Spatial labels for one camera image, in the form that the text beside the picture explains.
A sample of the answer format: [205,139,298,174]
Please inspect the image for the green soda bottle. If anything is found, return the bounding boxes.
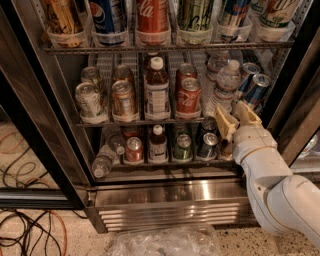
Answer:
[177,0,214,32]

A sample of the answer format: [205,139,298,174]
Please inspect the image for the bronze can bottom shelf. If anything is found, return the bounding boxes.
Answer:
[220,140,232,161]

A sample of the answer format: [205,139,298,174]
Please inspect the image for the clear water bottle front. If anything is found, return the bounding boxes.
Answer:
[206,60,241,117]

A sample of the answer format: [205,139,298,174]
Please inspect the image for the clear plastic bag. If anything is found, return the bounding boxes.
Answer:
[107,224,222,256]

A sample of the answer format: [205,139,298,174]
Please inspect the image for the green white top bottle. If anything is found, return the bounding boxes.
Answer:
[259,0,300,28]

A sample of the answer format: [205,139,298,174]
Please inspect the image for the green can bottom shelf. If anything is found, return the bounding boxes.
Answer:
[173,134,192,160]

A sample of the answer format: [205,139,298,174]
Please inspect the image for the clear water bottle rear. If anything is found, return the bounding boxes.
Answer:
[206,50,231,82]

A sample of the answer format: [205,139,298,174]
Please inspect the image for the tangled floor cables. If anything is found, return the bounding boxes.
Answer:
[0,131,89,256]

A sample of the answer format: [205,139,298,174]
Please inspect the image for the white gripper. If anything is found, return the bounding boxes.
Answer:
[215,101,277,165]

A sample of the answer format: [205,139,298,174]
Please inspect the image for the blue can bottom shelf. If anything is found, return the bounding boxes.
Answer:
[197,133,218,158]

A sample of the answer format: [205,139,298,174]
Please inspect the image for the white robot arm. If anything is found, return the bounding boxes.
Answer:
[214,101,320,249]

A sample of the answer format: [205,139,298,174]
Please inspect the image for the blue energy can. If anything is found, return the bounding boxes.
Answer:
[243,73,271,109]
[234,62,260,101]

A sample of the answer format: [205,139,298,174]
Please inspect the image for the red cola can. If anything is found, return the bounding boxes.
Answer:
[176,63,198,86]
[176,78,201,114]

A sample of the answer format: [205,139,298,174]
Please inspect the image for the yellow top shelf bottle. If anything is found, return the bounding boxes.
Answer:
[44,0,83,35]

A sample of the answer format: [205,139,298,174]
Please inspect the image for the gold can front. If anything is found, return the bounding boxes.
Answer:
[112,80,136,117]

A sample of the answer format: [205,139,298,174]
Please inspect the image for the stainless steel fridge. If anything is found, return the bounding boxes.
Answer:
[6,0,320,234]

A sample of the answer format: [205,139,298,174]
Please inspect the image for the gold can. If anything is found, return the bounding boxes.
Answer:
[112,80,136,117]
[113,65,134,84]

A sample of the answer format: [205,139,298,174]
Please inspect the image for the blue energy can rear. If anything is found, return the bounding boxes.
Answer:
[234,62,260,101]

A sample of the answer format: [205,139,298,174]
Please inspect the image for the blue energy can front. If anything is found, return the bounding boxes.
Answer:
[243,73,271,109]

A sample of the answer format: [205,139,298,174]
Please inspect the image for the gold can rear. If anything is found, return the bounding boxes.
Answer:
[113,65,134,84]

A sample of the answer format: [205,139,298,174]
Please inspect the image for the blue pepsi bottle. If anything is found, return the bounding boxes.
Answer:
[88,0,127,34]

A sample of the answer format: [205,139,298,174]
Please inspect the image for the clear water bottle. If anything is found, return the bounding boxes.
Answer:
[206,50,231,82]
[206,60,241,117]

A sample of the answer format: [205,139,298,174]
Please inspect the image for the brown juice bottle shelf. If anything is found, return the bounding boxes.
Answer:
[149,125,168,163]
[145,57,170,120]

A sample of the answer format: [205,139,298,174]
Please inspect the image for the open fridge door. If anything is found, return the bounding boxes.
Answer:
[0,0,90,210]

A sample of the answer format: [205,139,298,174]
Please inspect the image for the blue orange top bottle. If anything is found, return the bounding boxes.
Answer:
[218,0,251,27]

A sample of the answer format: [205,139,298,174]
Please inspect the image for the red cola can front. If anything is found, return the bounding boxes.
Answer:
[176,78,201,114]

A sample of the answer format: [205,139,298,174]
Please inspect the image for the lying water bottle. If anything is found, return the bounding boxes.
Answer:
[103,127,126,155]
[91,144,117,178]

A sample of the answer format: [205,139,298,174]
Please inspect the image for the silver can front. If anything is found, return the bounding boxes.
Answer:
[75,82,104,118]

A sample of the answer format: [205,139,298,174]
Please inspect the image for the silver can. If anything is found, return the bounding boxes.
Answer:
[80,66,101,88]
[75,82,104,118]

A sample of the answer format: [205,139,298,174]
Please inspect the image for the red can bottom shelf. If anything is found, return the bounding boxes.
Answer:
[125,137,143,162]

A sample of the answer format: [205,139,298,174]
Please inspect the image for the silver can rear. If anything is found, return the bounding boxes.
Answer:
[80,66,101,88]

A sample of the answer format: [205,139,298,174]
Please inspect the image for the brown juice bottle middle shelf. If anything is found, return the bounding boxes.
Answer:
[145,57,170,120]

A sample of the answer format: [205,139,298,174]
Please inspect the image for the red cola can rear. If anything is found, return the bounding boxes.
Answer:
[176,63,198,86]

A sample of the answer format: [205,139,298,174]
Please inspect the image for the lying water bottle front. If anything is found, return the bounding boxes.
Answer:
[91,144,117,178]

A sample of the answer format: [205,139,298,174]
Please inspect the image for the brown juice bottle bottom shelf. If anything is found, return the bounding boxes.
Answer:
[149,125,168,163]

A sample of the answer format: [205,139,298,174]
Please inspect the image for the lying water bottle rear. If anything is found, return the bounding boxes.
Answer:
[103,127,126,155]

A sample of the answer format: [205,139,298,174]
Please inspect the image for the red cola bottle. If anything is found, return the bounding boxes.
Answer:
[136,0,169,33]

